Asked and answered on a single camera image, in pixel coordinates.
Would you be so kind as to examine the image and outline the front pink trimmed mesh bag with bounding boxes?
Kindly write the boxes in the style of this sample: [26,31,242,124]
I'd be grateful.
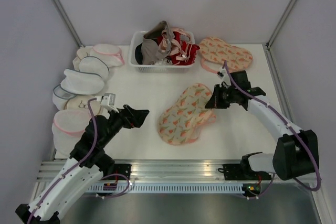
[51,109,91,157]

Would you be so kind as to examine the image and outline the large white mesh bag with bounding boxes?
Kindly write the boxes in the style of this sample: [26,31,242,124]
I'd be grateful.
[60,69,105,95]

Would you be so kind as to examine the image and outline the aluminium frame post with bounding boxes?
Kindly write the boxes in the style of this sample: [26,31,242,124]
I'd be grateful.
[51,0,83,48]
[265,0,298,50]

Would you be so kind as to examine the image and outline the taupe bra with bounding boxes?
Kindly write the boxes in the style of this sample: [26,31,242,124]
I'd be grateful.
[141,20,174,65]

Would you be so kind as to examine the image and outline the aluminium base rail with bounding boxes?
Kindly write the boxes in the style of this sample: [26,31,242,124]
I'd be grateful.
[36,48,323,183]

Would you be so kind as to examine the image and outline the pink bra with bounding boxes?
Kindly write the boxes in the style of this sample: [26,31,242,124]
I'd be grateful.
[159,27,193,65]

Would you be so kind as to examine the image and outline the blue trimmed mesh bag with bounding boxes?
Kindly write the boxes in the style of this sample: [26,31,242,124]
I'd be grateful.
[52,85,76,110]

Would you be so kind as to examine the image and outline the floral mesh laundry bag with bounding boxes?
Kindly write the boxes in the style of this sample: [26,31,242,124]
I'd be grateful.
[157,83,216,146]

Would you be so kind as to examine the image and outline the red bra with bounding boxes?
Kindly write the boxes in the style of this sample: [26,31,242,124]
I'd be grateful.
[167,31,200,66]

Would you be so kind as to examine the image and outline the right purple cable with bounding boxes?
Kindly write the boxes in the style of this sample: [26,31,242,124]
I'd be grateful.
[222,60,323,200]

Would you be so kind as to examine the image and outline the left aluminium frame post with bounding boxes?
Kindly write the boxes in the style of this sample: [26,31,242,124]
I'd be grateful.
[51,0,83,48]

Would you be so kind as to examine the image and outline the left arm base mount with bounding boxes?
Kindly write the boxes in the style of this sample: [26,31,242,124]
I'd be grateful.
[102,163,132,181]

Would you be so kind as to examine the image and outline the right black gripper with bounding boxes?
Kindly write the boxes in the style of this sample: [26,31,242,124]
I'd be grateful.
[206,84,238,109]

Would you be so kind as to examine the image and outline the black bra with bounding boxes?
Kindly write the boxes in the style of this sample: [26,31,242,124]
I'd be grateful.
[134,44,143,65]

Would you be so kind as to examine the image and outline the pink trimmed white mesh bag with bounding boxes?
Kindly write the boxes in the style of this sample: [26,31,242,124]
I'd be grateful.
[90,44,125,67]

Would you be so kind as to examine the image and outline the grey trimmed white mesh bag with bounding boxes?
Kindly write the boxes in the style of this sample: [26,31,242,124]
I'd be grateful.
[79,56,110,81]

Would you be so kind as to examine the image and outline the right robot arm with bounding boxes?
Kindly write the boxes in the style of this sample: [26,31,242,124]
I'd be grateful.
[205,69,320,180]

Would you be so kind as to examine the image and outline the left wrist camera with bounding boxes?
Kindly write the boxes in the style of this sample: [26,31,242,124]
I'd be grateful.
[95,93,119,112]

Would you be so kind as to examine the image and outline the white slotted cable duct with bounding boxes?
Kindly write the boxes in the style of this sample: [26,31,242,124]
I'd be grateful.
[76,183,244,194]

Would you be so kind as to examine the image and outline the cream round laundry bag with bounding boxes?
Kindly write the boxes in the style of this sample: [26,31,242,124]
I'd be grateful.
[72,46,92,71]

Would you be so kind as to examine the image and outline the beige bag with bra print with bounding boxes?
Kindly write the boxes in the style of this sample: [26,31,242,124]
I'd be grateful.
[64,95,103,115]

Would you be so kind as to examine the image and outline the purple cable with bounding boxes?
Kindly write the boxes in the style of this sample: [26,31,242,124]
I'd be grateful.
[26,97,132,224]
[222,60,323,200]

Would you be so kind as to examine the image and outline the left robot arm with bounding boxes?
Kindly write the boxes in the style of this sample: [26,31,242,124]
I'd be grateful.
[15,104,150,223]

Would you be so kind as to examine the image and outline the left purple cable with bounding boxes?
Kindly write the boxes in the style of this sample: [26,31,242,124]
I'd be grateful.
[26,97,132,224]

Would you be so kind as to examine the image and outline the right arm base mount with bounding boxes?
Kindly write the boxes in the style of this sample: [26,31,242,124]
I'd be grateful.
[217,164,272,181]

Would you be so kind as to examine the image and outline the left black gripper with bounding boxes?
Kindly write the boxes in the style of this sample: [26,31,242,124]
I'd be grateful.
[100,104,149,146]

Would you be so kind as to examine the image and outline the white plastic basket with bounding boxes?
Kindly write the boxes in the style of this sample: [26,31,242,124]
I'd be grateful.
[128,31,196,73]

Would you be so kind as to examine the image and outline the right aluminium frame post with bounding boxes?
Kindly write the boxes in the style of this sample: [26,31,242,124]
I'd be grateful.
[265,0,298,50]

